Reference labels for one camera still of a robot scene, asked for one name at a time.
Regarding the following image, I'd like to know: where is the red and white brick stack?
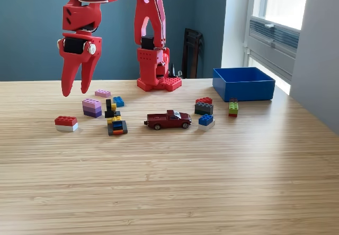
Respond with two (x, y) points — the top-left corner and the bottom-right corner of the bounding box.
(54, 115), (79, 132)

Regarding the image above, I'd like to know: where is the yellow toy digger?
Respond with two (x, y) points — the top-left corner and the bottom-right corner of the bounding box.
(104, 98), (128, 137)

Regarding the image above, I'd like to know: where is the blue plastic bin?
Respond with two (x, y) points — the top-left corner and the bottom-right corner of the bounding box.
(212, 66), (276, 102)

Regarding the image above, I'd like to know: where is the red lego brick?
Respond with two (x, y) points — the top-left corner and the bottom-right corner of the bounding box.
(195, 96), (213, 105)

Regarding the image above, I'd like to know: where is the dark grey lego brick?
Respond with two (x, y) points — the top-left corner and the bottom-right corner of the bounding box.
(194, 102), (214, 116)

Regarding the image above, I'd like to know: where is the pink and purple brick stack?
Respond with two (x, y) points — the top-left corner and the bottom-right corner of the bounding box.
(82, 97), (103, 119)

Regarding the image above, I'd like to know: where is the black table clamp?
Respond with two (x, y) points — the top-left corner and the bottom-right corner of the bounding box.
(168, 64), (184, 79)

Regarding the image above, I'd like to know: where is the dark red toy pickup car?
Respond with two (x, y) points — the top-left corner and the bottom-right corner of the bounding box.
(144, 110), (192, 131)

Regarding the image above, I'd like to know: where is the dark folded chair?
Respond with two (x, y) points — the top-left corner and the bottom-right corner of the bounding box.
(181, 28), (205, 79)

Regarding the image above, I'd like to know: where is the blue and white brick stack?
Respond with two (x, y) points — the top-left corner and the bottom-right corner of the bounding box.
(198, 113), (216, 132)

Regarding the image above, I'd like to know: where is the green brick stack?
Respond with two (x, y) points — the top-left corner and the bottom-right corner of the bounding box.
(228, 97), (239, 118)

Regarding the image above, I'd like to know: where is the grey window vent unit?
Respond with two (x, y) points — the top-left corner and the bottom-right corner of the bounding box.
(248, 17), (301, 51)

